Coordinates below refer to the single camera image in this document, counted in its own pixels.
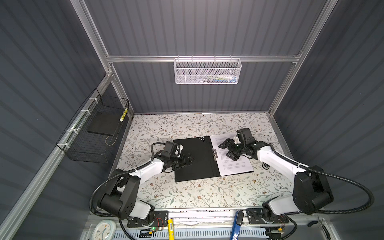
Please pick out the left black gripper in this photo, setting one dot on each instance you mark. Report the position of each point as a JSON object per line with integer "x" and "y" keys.
{"x": 183, "y": 163}

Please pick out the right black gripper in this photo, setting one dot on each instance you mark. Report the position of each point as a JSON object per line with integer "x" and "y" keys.
{"x": 227, "y": 143}

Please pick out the teal black clip folder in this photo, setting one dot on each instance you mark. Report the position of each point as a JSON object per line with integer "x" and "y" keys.
{"x": 207, "y": 160}

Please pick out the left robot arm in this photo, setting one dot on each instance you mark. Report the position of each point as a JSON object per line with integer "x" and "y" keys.
{"x": 118, "y": 195}

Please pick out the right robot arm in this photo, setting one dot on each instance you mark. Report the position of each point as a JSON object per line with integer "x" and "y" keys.
{"x": 311, "y": 190}

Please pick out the yellow marker in basket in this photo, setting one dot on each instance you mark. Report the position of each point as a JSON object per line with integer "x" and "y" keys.
{"x": 123, "y": 114}

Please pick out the yellow tube at front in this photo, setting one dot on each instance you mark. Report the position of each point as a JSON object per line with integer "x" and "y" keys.
{"x": 171, "y": 229}

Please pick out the pens in white basket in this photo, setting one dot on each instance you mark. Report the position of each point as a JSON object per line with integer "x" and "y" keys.
{"x": 230, "y": 79}

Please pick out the black notebook in basket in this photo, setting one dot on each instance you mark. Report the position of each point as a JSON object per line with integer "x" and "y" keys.
{"x": 106, "y": 124}

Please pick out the white round clock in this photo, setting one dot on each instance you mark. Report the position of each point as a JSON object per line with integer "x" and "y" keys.
{"x": 104, "y": 230}

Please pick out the black pliers front right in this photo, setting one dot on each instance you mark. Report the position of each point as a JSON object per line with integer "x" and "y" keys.
{"x": 321, "y": 226}

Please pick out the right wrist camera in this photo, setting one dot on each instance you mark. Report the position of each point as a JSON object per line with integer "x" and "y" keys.
{"x": 237, "y": 140}

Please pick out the small black ring object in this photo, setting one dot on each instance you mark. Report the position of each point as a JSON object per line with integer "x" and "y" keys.
{"x": 265, "y": 166}

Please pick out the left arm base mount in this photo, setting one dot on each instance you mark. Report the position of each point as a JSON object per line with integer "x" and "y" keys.
{"x": 155, "y": 219}

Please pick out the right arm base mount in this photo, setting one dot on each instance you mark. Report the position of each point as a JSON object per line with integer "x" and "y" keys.
{"x": 261, "y": 216}

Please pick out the black wire basket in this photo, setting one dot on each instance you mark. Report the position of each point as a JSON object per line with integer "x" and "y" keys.
{"x": 79, "y": 145}

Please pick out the blue handled tool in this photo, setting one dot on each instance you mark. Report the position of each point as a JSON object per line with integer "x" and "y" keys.
{"x": 238, "y": 221}

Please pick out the white wire mesh basket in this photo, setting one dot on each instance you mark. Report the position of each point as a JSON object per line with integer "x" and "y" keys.
{"x": 190, "y": 71}

